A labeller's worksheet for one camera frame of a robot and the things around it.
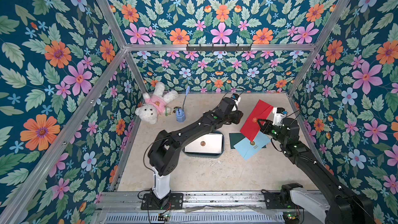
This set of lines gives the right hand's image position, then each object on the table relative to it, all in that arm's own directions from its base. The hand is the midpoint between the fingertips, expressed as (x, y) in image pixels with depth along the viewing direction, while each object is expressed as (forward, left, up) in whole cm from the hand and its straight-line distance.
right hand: (258, 119), depth 80 cm
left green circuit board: (-42, +46, -22) cm, 66 cm away
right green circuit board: (-40, -14, -23) cm, 48 cm away
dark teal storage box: (-13, +30, -18) cm, 37 cm away
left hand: (+4, +7, 0) cm, 8 cm away
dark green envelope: (0, +10, -20) cm, 23 cm away
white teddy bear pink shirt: (+18, +64, -11) cm, 67 cm away
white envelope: (-7, +25, -15) cm, 30 cm away
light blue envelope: (-7, +3, -19) cm, 21 cm away
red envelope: (-1, +3, -6) cm, 7 cm away
